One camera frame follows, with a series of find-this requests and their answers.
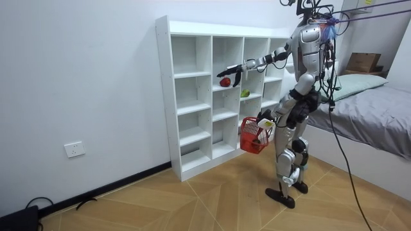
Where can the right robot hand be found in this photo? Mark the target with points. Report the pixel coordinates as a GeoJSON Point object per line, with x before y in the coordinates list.
{"type": "Point", "coordinates": [237, 71]}

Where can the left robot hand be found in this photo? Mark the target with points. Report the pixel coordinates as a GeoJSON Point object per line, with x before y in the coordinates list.
{"type": "Point", "coordinates": [266, 123]}

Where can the red plastic basket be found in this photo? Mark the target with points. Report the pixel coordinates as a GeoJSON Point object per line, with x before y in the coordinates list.
{"type": "Point", "coordinates": [248, 141]}

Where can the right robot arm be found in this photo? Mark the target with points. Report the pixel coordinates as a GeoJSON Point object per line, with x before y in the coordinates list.
{"type": "Point", "coordinates": [271, 58]}

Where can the red fruit soft toy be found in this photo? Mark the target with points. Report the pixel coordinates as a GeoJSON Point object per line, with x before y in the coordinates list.
{"type": "Point", "coordinates": [225, 82]}

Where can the robot legs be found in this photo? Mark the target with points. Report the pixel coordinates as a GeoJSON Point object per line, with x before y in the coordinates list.
{"type": "Point", "coordinates": [284, 138]}

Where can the green fruit soft toy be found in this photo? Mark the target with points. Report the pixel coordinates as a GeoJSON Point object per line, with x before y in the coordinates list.
{"type": "Point", "coordinates": [245, 93]}

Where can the white cubby shelf unit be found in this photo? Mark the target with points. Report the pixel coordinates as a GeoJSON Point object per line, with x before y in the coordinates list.
{"type": "Point", "coordinates": [192, 32]}

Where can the robot body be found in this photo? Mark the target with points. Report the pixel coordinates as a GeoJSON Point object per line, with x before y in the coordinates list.
{"type": "Point", "coordinates": [304, 9]}

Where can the pale green pillow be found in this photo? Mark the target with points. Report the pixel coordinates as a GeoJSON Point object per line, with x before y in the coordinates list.
{"type": "Point", "coordinates": [356, 84]}

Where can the grey bed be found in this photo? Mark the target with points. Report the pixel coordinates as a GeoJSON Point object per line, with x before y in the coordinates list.
{"type": "Point", "coordinates": [369, 118]}

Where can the brown cardboard box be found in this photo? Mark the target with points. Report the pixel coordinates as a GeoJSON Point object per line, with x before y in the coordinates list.
{"type": "Point", "coordinates": [363, 62]}

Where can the white wall cabinet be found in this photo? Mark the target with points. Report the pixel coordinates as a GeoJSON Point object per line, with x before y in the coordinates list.
{"type": "Point", "coordinates": [353, 5]}

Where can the white wall socket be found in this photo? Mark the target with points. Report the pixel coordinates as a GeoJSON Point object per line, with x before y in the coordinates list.
{"type": "Point", "coordinates": [74, 149]}

